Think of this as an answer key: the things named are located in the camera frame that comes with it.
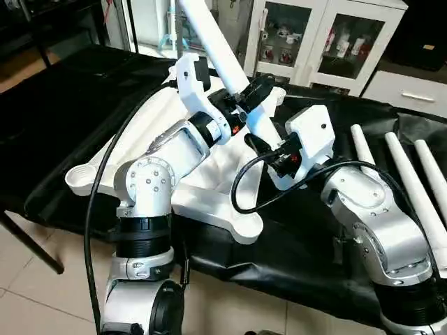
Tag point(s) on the white plastic table leg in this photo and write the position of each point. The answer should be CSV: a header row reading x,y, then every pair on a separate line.
x,y
216,35
363,146
433,167
412,181

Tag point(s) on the black metal stand leg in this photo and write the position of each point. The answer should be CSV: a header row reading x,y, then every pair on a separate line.
x,y
28,241

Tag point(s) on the white drawer unit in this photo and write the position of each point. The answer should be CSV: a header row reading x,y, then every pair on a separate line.
x,y
412,94

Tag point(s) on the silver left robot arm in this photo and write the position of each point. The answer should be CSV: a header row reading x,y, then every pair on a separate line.
x,y
150,188

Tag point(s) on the white glass-door cabinet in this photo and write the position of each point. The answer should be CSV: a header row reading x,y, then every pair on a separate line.
x,y
321,42

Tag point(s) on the black work mat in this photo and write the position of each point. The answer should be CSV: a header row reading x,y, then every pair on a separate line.
x,y
56,125

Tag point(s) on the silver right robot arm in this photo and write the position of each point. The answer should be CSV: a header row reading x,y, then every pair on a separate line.
x,y
377,223

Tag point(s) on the white plastic table top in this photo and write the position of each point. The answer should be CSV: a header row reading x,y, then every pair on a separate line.
x,y
202,199

